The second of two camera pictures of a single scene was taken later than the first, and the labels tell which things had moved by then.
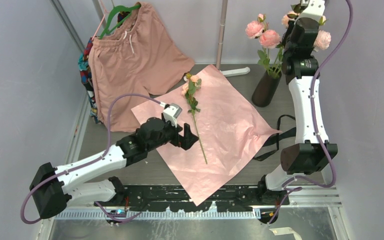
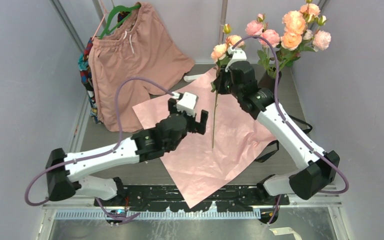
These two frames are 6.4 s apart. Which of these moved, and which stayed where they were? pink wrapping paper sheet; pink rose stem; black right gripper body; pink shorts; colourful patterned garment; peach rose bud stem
Moved: black right gripper body; peach rose bud stem
Stayed: pink wrapping paper sheet; pink shorts; colourful patterned garment; pink rose stem
